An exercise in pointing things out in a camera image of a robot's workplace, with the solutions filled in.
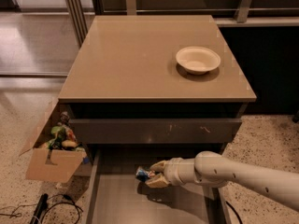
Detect open middle drawer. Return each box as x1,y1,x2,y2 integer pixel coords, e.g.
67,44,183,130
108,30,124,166
83,147,231,224

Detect grey drawer cabinet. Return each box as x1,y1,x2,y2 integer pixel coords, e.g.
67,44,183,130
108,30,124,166
57,14,257,224

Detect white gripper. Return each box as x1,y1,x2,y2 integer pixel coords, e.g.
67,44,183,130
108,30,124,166
145,158,195,189

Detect black cable right floor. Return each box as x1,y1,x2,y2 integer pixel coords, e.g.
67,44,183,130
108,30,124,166
225,201,244,224

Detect cardboard box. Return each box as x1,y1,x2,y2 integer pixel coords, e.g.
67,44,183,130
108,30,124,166
21,99,89,183

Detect white paper bowl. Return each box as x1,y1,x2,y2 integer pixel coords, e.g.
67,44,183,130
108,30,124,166
176,47,221,75

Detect snack items in box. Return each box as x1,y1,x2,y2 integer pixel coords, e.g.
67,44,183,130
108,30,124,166
39,111,84,152

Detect black cable on floor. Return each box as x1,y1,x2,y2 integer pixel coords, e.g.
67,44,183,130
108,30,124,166
0,193,84,224

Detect grey top drawer front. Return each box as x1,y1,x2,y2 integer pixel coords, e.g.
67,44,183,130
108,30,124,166
70,119,241,145

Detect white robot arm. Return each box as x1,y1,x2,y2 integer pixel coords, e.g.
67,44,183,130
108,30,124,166
146,151,299,211

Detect metal railing frame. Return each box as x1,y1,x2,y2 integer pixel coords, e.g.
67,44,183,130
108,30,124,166
65,0,299,43

